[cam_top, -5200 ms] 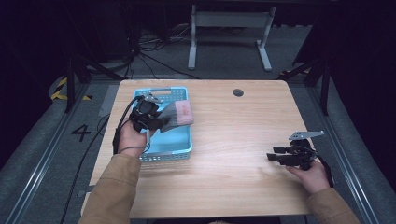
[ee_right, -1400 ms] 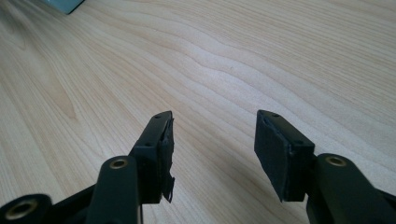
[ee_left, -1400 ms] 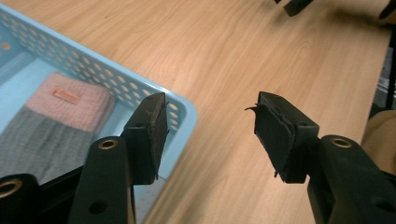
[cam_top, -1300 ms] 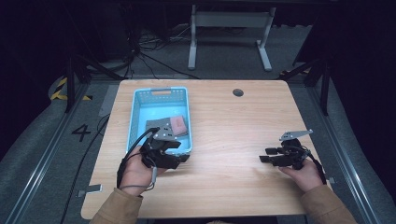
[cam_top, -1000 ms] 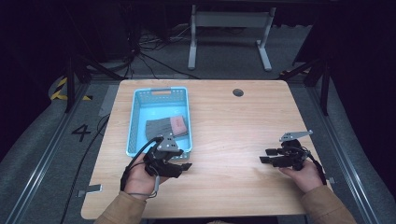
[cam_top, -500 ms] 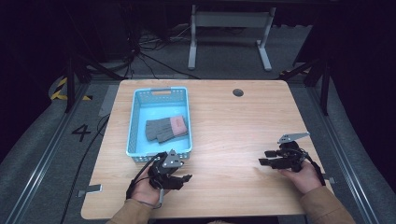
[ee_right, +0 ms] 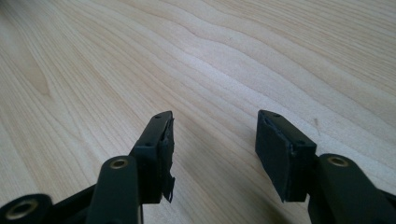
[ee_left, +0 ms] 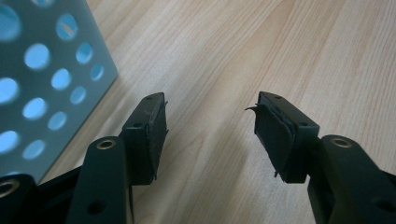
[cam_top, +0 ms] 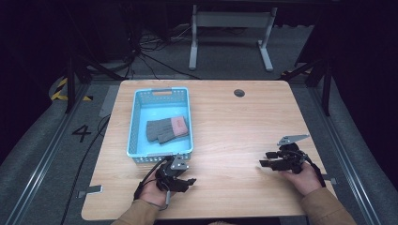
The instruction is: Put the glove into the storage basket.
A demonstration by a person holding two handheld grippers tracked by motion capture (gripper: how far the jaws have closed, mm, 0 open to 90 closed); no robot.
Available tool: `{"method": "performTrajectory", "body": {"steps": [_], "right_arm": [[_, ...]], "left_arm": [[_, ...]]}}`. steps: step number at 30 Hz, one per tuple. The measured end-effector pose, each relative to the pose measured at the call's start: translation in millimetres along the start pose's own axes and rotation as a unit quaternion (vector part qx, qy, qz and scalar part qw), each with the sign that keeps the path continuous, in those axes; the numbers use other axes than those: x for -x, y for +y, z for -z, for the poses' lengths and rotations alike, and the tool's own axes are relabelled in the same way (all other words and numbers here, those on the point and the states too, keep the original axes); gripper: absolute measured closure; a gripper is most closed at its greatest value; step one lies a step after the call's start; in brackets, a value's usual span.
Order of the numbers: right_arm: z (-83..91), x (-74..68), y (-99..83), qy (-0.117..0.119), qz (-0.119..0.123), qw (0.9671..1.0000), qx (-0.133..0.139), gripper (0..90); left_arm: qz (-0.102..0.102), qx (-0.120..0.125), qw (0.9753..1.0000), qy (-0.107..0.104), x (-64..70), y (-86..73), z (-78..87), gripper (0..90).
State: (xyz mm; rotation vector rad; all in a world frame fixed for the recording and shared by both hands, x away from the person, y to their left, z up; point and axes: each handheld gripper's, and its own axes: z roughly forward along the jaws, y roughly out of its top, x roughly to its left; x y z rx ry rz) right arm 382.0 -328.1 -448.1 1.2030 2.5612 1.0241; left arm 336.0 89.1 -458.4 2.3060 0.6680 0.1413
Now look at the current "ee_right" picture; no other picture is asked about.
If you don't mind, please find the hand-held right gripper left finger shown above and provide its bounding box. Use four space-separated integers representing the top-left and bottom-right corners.
128 110 176 205

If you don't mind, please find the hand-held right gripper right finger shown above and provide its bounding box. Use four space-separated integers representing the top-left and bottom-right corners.
255 109 318 203

